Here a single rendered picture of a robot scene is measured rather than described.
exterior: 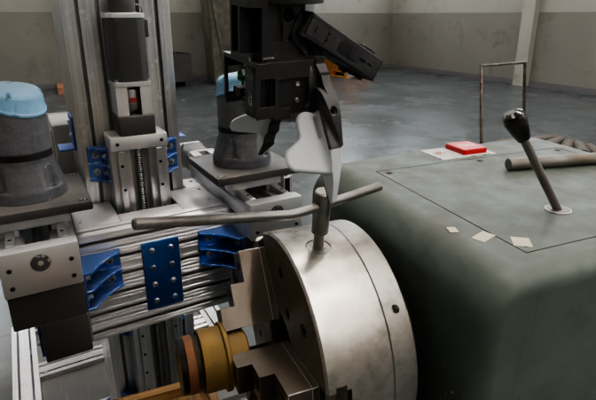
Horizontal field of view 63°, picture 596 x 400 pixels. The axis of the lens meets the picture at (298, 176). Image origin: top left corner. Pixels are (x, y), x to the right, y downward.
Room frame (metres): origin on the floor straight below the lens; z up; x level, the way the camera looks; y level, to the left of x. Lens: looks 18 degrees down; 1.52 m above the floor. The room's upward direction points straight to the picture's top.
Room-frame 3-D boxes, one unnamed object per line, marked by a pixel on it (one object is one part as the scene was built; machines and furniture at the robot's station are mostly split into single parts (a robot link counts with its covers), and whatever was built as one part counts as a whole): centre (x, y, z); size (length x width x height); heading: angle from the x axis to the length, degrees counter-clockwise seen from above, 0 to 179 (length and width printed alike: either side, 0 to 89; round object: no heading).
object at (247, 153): (1.22, 0.15, 1.21); 0.15 x 0.15 x 0.10
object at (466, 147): (0.99, -0.35, 1.26); 0.06 x 0.06 x 0.02; 22
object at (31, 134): (0.98, 0.58, 1.33); 0.13 x 0.12 x 0.14; 68
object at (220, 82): (1.22, 0.14, 1.33); 0.13 x 0.12 x 0.14; 90
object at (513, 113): (0.66, -0.30, 1.38); 0.04 x 0.03 x 0.05; 112
